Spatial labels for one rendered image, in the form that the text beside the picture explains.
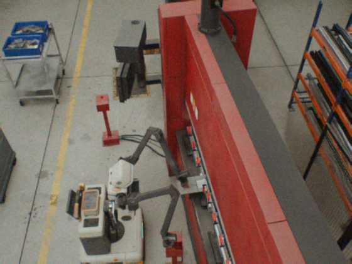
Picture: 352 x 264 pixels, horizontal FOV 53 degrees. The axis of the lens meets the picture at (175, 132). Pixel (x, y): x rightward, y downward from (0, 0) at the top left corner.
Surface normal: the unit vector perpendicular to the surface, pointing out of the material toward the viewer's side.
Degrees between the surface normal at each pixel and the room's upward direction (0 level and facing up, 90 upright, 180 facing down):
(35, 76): 0
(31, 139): 0
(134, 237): 0
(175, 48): 90
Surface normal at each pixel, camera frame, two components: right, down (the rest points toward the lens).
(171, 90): 0.18, 0.72
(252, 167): -0.01, -0.69
